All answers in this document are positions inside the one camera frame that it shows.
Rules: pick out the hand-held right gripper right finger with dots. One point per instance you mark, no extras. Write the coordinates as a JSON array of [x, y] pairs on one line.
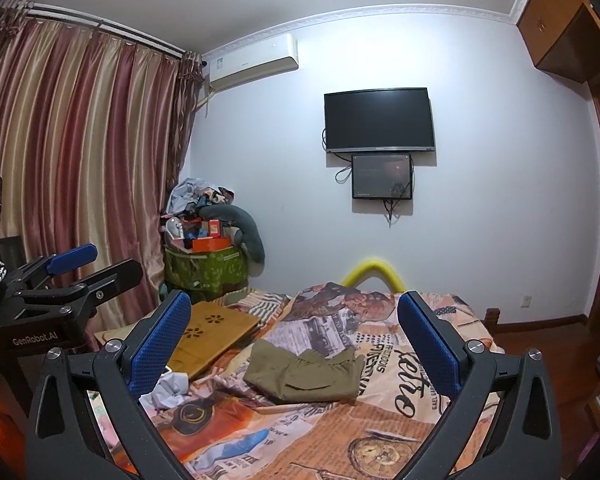
[[430, 345]]

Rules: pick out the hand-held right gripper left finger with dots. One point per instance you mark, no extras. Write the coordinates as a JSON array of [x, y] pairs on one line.
[[157, 340]]

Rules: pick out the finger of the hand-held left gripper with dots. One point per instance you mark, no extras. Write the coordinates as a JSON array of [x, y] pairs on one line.
[[115, 277], [75, 256]]

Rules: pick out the olive green pants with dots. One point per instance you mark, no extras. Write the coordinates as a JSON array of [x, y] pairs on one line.
[[290, 370]]

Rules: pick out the crumpled white cloth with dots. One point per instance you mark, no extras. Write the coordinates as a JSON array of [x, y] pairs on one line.
[[167, 390]]

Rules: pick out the wooden lap tray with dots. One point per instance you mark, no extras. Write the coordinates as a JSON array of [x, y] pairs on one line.
[[215, 330]]

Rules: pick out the green storage box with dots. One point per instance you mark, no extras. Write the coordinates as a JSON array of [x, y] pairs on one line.
[[205, 270]]

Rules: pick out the yellow foam tube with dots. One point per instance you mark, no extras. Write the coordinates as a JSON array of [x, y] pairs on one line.
[[375, 265]]

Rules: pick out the orange box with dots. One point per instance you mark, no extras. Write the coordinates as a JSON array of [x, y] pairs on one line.
[[210, 245]]

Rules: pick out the pile of clothes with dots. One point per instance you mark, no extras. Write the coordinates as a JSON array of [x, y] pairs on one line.
[[190, 195]]

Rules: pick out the striped curtain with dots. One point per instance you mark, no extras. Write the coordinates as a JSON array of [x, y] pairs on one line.
[[80, 135]]

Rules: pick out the printed blanket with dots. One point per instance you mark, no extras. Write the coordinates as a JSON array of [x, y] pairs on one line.
[[330, 435]]

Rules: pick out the grey plush pillow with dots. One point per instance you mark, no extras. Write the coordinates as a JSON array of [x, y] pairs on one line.
[[252, 240]]

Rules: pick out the curtain rod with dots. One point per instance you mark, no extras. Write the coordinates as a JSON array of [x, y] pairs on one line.
[[105, 27]]

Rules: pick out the white air conditioner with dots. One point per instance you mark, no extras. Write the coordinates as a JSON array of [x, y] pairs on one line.
[[250, 62]]

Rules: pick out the wooden bed post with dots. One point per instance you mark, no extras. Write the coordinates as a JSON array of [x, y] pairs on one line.
[[492, 320]]

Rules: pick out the small wall monitor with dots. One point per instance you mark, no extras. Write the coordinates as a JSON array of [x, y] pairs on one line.
[[380, 175]]

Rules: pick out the black wall television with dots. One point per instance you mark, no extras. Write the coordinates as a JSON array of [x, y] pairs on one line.
[[380, 117]]

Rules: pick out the wooden wall cabinet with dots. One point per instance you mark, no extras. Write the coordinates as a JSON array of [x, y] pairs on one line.
[[550, 20]]

